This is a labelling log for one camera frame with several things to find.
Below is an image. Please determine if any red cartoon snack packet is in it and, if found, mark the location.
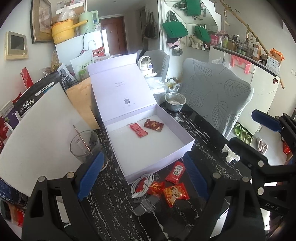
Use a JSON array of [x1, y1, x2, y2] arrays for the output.
[[162, 183, 190, 208]]

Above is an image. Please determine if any heinz ketchup packet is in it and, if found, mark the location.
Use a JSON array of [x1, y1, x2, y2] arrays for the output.
[[165, 161, 186, 185]]

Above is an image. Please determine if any red gold candy packet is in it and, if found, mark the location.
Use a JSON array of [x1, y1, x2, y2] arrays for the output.
[[147, 181, 165, 196]]

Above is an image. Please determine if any white usb cable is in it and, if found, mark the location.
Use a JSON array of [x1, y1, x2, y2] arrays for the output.
[[130, 173, 155, 198]]

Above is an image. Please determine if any dark brown candy packet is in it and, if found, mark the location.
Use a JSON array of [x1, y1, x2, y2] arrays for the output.
[[144, 119, 164, 132]]

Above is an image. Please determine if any long red sauce packet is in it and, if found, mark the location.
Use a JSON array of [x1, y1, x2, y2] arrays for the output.
[[129, 123, 148, 138]]

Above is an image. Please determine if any crumpled white tissue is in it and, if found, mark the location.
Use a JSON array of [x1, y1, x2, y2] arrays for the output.
[[222, 144, 240, 163]]

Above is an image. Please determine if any grey leaf pattern chair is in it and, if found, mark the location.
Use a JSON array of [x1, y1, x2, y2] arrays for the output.
[[178, 58, 254, 137]]

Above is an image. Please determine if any white foam board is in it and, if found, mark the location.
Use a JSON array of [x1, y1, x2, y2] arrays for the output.
[[1, 84, 90, 196]]

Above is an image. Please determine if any glass cup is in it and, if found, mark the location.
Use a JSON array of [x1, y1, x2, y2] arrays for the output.
[[70, 131, 109, 172]]

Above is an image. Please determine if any steel bowl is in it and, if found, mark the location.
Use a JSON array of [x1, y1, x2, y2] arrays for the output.
[[165, 92, 187, 112]]

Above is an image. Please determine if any wooden spoon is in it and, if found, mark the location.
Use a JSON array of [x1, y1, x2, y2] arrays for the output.
[[73, 125, 92, 154]]

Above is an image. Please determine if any lavender gift box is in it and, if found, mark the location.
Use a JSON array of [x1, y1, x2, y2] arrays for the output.
[[87, 54, 195, 184]]

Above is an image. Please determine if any white plastic bag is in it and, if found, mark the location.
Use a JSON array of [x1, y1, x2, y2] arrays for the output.
[[145, 76, 169, 105]]

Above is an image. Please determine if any brown paper envelope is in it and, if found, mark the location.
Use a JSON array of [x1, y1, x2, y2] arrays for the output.
[[66, 77, 100, 130]]

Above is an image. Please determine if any green tote bag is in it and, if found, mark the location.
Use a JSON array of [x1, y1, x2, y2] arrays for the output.
[[162, 11, 189, 38]]

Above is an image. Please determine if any white mini fridge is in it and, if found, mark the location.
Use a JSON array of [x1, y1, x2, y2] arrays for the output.
[[55, 30, 110, 66]]

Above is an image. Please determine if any yellow pot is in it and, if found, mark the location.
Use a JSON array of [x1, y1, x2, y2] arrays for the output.
[[51, 19, 88, 45]]

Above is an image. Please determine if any green electric kettle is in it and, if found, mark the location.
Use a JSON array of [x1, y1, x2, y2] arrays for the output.
[[78, 11, 99, 35]]

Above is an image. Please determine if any wall intercom panel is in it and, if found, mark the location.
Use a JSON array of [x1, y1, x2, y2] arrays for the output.
[[4, 31, 29, 60]]

